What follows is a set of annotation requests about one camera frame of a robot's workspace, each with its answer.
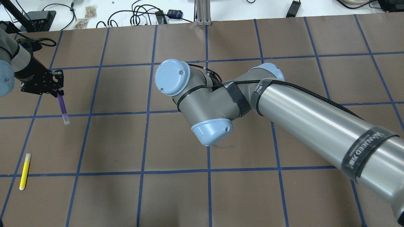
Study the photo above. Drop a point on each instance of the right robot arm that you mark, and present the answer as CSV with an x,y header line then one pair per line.
x,y
368,154

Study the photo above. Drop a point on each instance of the black power adapter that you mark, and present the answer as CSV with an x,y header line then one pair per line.
x,y
293,9

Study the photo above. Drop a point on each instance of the yellow highlighter pen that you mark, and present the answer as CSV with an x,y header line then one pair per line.
x,y
25,172

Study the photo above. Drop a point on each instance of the purple highlighter pen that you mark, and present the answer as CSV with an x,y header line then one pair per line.
x,y
62,106

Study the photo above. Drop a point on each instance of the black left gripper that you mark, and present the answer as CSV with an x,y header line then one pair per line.
x,y
32,70

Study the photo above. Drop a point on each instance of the front aluminium frame post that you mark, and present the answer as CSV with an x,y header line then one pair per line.
x,y
203,12

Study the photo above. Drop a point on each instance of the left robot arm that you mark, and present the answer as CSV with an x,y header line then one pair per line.
x,y
18,62

